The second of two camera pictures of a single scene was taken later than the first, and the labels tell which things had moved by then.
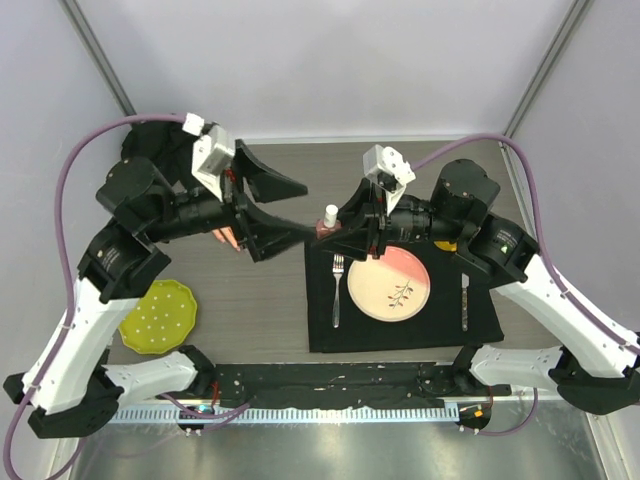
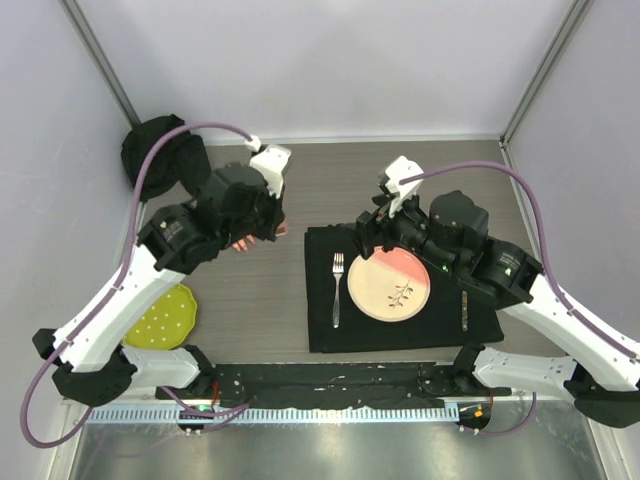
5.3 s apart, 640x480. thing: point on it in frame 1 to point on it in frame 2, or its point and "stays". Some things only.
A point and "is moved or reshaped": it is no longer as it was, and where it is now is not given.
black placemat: (461, 306) stays
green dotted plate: (161, 320) stays
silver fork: (338, 270) stays
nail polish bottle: (321, 230) is moved or reshaped
